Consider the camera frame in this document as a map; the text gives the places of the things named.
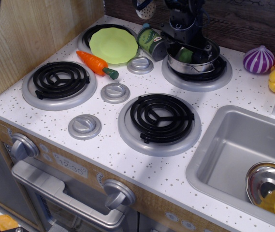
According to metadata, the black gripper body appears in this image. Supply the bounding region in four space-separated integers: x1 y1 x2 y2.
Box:
160 11 209 50

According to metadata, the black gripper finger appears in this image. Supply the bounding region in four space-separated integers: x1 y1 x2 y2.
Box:
166 40 183 58
191 50 209 63

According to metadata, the green toy broccoli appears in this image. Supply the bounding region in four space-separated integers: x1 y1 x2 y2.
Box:
178 48 193 63

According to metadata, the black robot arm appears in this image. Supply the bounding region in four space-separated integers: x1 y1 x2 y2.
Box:
137 0 218 64

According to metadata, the small steel pot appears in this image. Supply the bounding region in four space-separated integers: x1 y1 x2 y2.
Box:
168 39 220 75

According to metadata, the green toy peas can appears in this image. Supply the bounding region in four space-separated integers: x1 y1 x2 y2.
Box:
137 23 167 61

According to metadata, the back right stove burner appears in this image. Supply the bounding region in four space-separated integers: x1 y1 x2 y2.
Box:
161 55 232 92

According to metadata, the stove burner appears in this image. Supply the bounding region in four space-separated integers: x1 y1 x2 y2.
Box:
77 24 137 52
22 61 97 111
161 55 232 92
117 93 202 157

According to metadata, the silver stove knob back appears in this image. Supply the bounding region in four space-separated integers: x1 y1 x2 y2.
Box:
127 57 154 75

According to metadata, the silver stove knob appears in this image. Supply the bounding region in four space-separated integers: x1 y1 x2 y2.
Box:
127 57 154 75
68 114 102 140
101 83 130 104

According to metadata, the hanging silver skimmer ladle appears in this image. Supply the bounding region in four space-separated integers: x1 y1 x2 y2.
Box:
135 0 156 20

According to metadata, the light green plastic plate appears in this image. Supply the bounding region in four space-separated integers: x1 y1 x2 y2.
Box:
89 28 138 64

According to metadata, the purple striped toy onion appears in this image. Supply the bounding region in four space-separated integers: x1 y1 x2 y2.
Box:
243 45 275 74

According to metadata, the silver stove knob middle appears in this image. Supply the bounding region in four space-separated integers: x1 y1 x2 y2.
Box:
101 83 130 104

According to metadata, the front right stove burner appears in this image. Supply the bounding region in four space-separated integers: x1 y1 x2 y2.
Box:
117 93 202 157

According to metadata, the orange toy carrot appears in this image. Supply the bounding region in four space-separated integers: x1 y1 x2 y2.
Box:
76 50 119 80

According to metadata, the grey toy sink basin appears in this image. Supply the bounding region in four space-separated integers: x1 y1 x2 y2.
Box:
186 106 275 226

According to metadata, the back left stove burner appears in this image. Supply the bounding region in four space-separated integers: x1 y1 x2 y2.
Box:
77 24 137 52

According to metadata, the silver stove knob front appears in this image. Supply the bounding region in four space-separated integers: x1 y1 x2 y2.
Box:
68 114 102 140

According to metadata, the front left stove burner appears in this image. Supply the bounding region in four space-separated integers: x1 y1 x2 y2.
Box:
22 61 97 111

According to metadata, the steel pot lid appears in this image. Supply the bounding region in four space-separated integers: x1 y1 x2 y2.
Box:
245 162 275 212

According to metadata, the right oven dial knob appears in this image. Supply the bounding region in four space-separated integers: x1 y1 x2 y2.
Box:
103 179 136 210

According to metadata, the oven dial knob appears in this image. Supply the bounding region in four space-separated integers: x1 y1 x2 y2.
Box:
103 179 136 210
11 133 40 160

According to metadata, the left oven dial knob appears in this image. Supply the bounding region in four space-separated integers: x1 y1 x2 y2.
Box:
11 133 40 160

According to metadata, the silver oven door handle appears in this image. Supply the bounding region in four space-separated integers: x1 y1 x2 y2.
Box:
12 161 125 232

